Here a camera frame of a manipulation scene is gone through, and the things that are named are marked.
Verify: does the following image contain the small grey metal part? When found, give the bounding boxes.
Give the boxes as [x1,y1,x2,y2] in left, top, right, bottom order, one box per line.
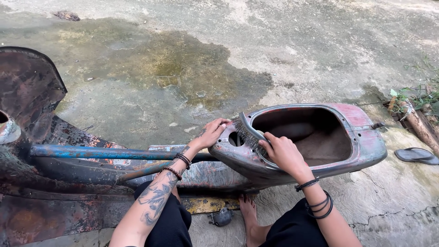
[208,207,234,227]

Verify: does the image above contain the person's right hand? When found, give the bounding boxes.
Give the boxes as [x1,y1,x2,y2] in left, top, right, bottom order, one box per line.
[258,132,310,178]

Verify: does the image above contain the wire brush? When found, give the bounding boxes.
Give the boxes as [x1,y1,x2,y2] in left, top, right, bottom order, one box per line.
[233,112,274,159]

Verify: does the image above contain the rusty scooter frame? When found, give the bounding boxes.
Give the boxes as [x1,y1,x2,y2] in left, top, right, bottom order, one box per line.
[0,47,388,238]

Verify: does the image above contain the wooden log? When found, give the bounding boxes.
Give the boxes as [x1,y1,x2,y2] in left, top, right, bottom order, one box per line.
[398,99,439,155]

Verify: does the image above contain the black cord bracelet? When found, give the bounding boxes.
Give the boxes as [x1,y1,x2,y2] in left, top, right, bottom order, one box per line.
[174,153,192,170]

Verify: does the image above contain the brown bead bracelet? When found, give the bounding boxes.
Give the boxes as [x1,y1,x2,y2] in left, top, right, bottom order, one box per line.
[161,167,183,181]

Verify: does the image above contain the black beaded wrist bracelet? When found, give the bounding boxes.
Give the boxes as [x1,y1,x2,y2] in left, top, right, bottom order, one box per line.
[295,178,320,192]

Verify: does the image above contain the green weeds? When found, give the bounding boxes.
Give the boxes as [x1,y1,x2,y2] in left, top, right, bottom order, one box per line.
[389,55,439,114]

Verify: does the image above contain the person's black trousers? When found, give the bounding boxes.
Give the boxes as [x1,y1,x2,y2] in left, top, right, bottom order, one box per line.
[134,181,330,247]

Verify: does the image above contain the black cord bangles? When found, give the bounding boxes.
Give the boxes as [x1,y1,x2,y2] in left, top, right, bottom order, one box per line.
[306,190,334,219]

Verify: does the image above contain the person's right foot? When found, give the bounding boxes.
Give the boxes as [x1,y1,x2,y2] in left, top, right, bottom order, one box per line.
[239,194,271,247]

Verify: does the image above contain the grey flip-flop sandal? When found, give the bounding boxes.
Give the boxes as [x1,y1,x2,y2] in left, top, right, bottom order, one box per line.
[394,148,439,165]

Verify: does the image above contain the person's left hand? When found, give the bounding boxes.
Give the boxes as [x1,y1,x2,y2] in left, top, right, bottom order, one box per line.
[193,118,232,150]

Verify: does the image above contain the dark debris clump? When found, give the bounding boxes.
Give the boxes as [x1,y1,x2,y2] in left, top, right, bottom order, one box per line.
[52,11,81,22]

